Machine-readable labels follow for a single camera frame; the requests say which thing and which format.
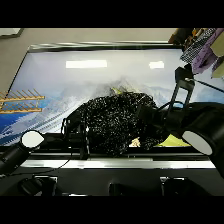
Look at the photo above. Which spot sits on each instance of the heap of clothes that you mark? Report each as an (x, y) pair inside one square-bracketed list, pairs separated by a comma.
[(180, 35)]

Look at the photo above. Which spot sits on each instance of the purple garment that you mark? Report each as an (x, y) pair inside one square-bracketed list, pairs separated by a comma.
[(206, 58)]

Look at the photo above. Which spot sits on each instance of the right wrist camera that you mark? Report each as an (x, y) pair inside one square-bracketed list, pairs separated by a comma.
[(183, 74)]

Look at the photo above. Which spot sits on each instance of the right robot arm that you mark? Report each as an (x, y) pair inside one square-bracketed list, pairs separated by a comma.
[(206, 126)]

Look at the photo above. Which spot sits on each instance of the silver frame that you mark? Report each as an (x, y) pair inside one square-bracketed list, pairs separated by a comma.
[(133, 164)]

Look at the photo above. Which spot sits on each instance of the black floral garment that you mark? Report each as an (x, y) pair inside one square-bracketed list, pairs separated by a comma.
[(113, 123)]

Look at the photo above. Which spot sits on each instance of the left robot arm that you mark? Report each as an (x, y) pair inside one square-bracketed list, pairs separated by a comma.
[(15, 155)]

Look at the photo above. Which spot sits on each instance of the checked garment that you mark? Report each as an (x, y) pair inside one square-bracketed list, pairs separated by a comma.
[(198, 46)]

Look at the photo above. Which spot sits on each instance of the pale green garment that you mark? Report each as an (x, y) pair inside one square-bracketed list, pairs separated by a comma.
[(218, 63)]

